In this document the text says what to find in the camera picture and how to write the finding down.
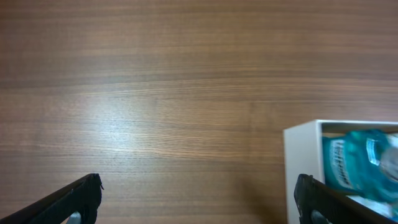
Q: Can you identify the blue mouthwash bottle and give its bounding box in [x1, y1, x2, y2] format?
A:
[322, 129, 397, 203]

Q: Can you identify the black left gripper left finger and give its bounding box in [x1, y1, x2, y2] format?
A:
[1, 173, 103, 224]

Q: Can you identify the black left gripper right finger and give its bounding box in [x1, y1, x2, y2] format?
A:
[294, 174, 389, 224]

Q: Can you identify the white open cardboard box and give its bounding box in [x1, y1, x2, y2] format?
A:
[284, 119, 397, 224]

